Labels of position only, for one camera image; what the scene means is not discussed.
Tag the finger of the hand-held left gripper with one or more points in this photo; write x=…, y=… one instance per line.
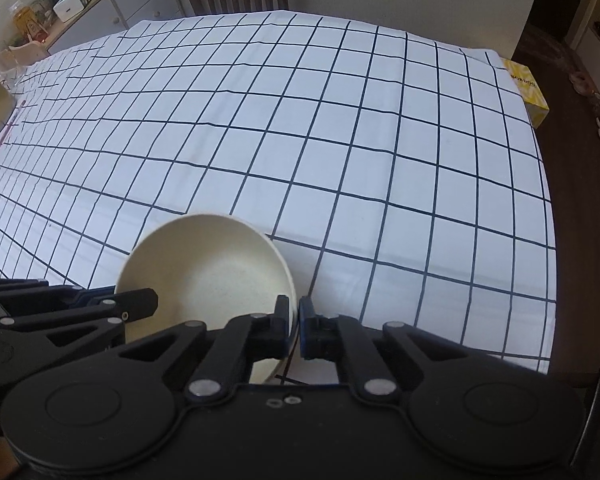
x=135, y=305
x=30, y=290

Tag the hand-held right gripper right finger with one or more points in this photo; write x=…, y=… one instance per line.
x=306, y=332

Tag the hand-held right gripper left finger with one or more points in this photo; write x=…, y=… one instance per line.
x=280, y=330

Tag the cream bowl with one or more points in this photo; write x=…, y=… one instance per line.
x=205, y=270

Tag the red pen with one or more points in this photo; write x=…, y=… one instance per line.
x=6, y=135

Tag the checked white tablecloth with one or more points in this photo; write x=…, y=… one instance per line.
x=330, y=160

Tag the orange packet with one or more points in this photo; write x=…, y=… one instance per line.
x=30, y=25

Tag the small white box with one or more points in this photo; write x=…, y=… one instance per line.
x=69, y=8

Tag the white drawer sideboard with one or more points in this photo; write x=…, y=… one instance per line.
x=135, y=5

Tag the yellow tissue box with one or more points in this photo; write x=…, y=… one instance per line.
x=527, y=92

